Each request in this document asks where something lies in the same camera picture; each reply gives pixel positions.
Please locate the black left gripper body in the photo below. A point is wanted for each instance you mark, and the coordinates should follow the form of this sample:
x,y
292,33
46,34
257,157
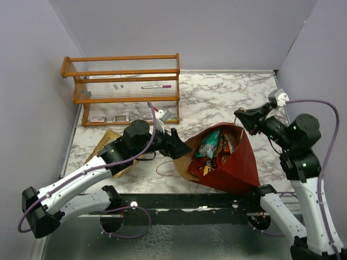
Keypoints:
x,y
160,142

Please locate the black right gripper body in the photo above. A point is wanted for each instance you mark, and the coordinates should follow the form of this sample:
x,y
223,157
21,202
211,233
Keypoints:
x,y
271,126

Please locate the gold chips bag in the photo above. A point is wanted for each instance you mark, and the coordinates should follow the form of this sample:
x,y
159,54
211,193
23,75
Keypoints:
x,y
109,136

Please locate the red paper bag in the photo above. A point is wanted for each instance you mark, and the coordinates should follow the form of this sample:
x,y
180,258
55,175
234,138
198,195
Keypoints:
x,y
238,175

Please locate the teal snack packet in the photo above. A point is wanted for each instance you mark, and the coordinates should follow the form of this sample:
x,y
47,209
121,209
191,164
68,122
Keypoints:
x,y
208,146

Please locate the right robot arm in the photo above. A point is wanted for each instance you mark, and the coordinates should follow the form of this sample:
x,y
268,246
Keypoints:
x,y
316,237

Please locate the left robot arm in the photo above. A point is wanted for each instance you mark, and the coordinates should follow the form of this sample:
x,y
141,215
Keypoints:
x,y
46,208

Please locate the red snack bag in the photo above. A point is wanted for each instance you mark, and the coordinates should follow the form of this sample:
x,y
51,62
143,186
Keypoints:
x,y
200,167

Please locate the white pink marker pen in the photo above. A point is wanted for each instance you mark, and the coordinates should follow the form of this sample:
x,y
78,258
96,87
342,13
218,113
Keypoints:
x,y
155,87

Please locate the wooden three-tier shelf rack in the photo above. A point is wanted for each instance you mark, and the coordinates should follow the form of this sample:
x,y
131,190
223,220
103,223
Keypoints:
x,y
98,75

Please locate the red white small box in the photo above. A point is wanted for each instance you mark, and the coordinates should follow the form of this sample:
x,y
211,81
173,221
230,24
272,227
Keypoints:
x,y
98,119

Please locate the small grey clip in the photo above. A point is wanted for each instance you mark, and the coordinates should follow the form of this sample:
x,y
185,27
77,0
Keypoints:
x,y
86,93

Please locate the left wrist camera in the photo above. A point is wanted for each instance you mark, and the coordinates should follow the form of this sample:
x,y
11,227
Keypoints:
x,y
162,116

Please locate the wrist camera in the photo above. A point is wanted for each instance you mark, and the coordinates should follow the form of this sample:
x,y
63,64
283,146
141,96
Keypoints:
x,y
162,116
278,98

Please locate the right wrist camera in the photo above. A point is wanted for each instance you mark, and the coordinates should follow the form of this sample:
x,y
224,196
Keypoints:
x,y
278,98

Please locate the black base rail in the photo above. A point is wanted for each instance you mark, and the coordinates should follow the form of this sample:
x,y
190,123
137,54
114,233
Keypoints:
x,y
196,208

